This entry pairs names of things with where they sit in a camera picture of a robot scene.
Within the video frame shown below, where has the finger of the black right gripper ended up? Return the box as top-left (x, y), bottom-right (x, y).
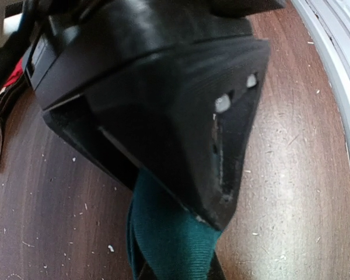
top-left (85, 37), bottom-right (270, 230)
top-left (43, 97), bottom-right (138, 190)

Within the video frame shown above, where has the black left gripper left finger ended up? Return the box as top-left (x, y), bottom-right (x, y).
top-left (133, 261), bottom-right (157, 280)

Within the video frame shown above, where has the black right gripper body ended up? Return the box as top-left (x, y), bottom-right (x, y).
top-left (23, 1), bottom-right (286, 110)

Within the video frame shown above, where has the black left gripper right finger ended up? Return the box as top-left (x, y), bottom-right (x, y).
top-left (207, 251), bottom-right (226, 280)

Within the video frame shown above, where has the dark teal sock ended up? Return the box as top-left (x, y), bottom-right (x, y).
top-left (127, 170), bottom-right (222, 279)

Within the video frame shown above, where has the red sock right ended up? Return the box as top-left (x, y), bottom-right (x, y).
top-left (3, 58), bottom-right (23, 88)

